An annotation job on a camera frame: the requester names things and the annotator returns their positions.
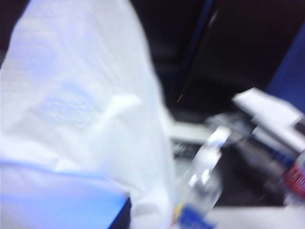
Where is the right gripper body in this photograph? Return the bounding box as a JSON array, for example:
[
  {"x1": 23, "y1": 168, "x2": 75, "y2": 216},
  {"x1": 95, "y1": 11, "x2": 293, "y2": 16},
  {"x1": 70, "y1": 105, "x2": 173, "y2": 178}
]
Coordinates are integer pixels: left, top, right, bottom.
[{"x1": 250, "y1": 124, "x2": 305, "y2": 206}]

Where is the black computer tower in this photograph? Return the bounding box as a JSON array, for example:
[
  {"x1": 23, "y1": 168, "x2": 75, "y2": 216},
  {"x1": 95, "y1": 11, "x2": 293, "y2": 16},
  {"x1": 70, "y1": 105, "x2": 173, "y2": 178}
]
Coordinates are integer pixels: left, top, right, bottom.
[{"x1": 180, "y1": 0, "x2": 301, "y2": 115}]

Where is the clear plastic cup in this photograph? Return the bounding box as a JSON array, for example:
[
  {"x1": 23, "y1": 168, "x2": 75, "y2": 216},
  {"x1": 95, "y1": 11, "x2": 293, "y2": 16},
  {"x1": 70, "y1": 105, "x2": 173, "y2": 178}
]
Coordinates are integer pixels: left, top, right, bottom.
[{"x1": 183, "y1": 113, "x2": 254, "y2": 213}]

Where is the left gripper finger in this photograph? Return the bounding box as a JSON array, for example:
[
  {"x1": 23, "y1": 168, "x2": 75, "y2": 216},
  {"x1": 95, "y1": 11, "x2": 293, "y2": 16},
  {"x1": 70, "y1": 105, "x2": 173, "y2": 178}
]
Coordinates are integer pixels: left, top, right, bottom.
[{"x1": 108, "y1": 197, "x2": 133, "y2": 229}]

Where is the white tissue sheet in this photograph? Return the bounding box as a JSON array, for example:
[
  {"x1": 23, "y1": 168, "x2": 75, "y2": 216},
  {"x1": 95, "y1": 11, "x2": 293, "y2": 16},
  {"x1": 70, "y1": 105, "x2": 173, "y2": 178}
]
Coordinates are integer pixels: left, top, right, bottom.
[{"x1": 0, "y1": 0, "x2": 180, "y2": 229}]

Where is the black computer monitor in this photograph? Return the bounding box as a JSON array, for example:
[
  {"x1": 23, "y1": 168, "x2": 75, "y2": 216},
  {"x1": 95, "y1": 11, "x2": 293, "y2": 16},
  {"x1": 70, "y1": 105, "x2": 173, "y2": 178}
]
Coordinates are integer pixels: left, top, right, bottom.
[{"x1": 128, "y1": 0, "x2": 212, "y2": 113}]

